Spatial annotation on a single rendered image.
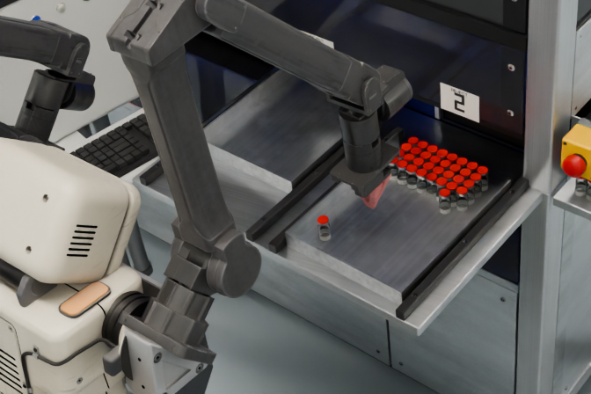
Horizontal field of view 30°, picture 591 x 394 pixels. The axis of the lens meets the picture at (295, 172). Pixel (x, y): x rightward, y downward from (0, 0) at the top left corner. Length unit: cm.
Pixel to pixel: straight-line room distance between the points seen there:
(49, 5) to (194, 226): 101
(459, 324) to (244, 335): 76
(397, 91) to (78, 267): 55
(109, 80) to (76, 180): 106
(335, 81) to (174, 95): 30
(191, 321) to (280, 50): 37
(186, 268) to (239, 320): 163
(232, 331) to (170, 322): 162
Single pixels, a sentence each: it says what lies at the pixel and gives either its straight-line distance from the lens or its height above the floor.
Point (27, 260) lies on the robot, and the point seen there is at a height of 131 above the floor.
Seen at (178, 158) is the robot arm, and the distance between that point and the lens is 136.
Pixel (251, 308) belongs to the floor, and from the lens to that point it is 313.
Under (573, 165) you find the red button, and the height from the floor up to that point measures 101.
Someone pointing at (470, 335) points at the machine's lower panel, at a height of 37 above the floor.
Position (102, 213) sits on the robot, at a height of 133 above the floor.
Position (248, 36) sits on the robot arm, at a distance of 138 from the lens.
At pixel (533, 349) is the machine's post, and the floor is 43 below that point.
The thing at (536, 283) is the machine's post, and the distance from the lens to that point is 227.
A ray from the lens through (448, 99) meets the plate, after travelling 209.
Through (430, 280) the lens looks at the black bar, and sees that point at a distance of 191.
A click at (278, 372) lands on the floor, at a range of 297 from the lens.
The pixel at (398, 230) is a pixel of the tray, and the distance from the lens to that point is 202.
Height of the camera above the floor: 229
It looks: 41 degrees down
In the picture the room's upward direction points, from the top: 8 degrees counter-clockwise
